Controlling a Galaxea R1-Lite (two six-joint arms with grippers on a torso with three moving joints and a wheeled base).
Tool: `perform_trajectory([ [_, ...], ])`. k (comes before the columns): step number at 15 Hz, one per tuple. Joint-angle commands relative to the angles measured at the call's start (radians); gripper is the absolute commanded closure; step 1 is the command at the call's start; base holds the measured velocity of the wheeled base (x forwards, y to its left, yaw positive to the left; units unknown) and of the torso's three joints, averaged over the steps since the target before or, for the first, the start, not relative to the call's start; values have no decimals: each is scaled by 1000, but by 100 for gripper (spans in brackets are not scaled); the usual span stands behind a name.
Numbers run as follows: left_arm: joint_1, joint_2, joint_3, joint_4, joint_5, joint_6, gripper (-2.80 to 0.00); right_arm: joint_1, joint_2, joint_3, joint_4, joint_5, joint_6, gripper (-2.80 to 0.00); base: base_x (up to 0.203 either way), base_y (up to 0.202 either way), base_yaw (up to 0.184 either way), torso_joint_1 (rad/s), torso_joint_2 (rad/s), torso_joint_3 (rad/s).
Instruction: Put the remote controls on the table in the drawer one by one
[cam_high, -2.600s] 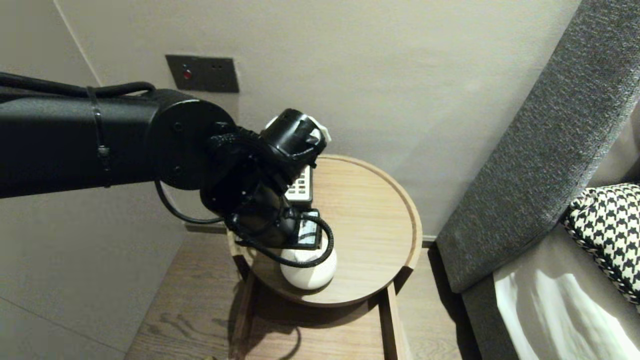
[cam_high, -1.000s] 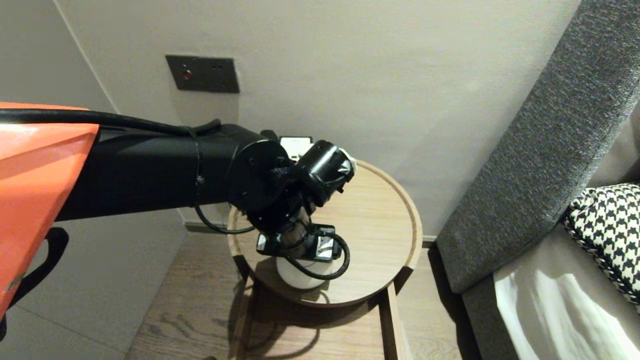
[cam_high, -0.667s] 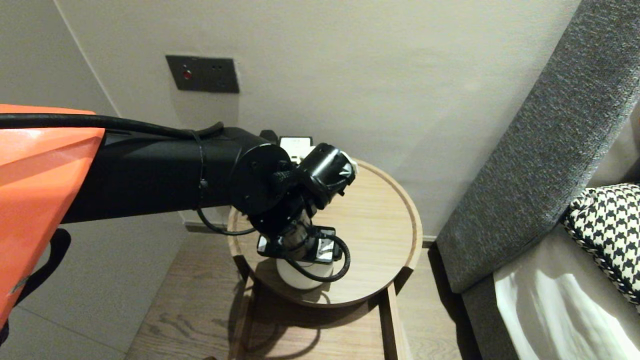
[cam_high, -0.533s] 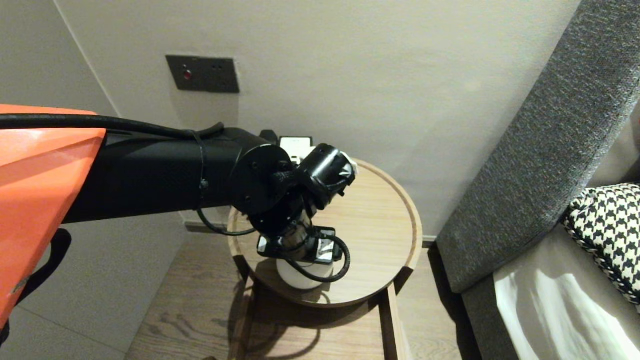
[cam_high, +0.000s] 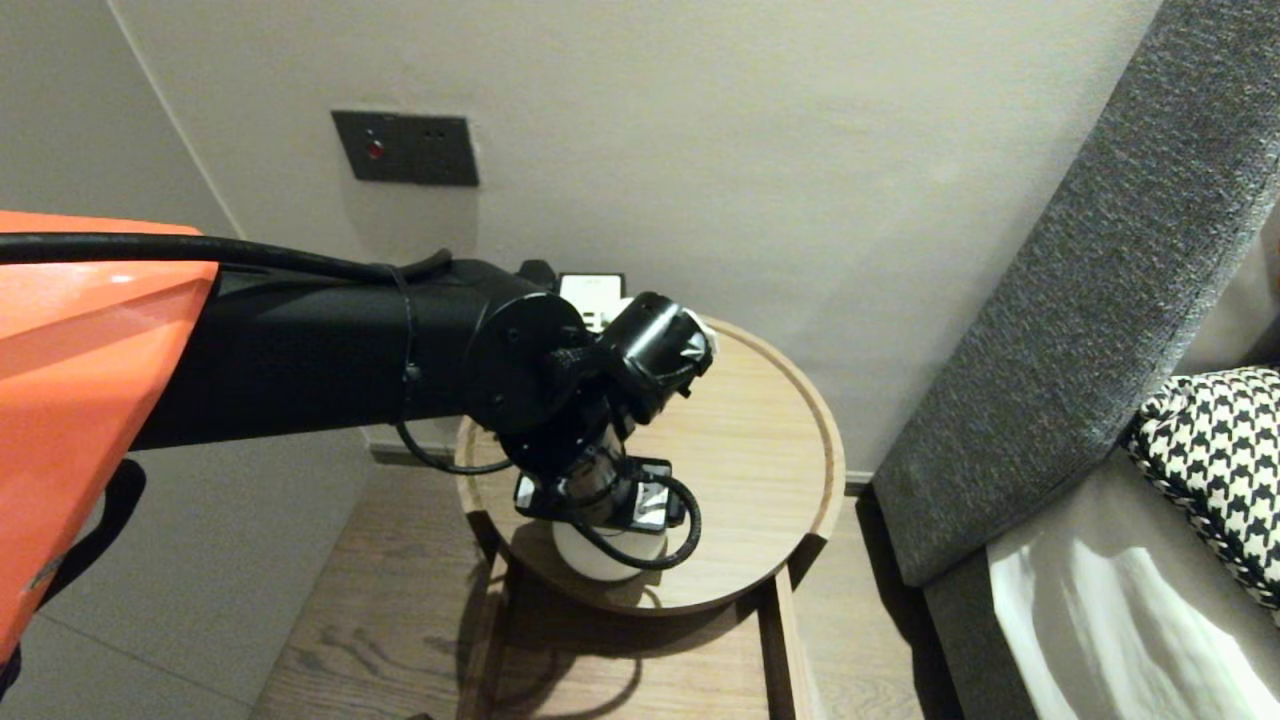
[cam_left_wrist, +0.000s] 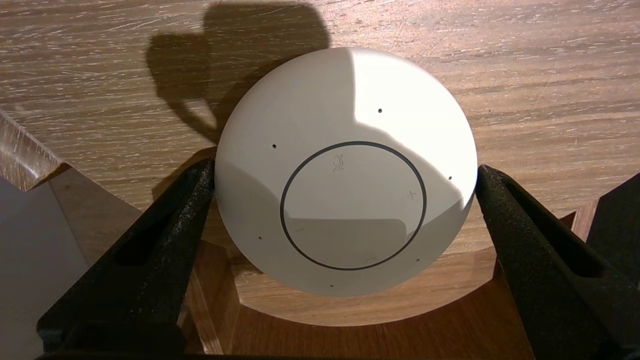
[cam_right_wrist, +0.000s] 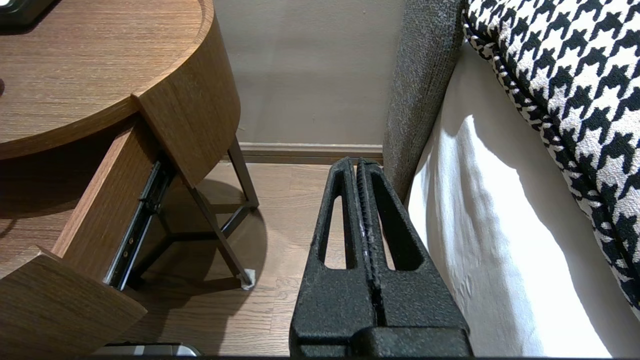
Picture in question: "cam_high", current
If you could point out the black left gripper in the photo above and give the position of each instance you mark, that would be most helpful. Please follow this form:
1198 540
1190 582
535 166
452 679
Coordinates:
600 490

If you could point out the white round dome device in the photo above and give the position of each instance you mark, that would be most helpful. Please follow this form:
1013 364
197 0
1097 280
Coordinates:
600 558

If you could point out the curved wooden nightstand drawer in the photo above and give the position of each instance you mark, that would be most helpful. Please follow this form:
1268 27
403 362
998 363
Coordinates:
640 670

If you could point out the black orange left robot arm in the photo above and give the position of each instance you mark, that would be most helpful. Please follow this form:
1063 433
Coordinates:
300 370

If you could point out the black cylinder with white cap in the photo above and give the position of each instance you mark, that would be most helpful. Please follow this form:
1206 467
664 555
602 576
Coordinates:
655 350

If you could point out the round wooden nightstand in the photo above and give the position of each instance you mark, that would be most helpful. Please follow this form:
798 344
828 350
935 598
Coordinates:
760 450

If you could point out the black telephone base white keypad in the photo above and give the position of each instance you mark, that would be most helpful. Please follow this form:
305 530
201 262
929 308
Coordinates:
595 295

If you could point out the black telephone handset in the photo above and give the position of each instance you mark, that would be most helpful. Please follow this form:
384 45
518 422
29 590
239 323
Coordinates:
540 272

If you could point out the grey fabric bed headboard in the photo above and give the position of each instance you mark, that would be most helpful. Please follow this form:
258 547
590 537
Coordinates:
1080 300

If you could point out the white bed sheet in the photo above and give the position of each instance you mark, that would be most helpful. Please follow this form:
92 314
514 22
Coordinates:
1150 620

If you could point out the black white houndstooth pillow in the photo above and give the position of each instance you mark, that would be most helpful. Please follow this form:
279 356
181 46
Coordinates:
1220 460

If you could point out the dark wall switch panel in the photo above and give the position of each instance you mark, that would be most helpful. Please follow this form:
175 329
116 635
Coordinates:
410 148

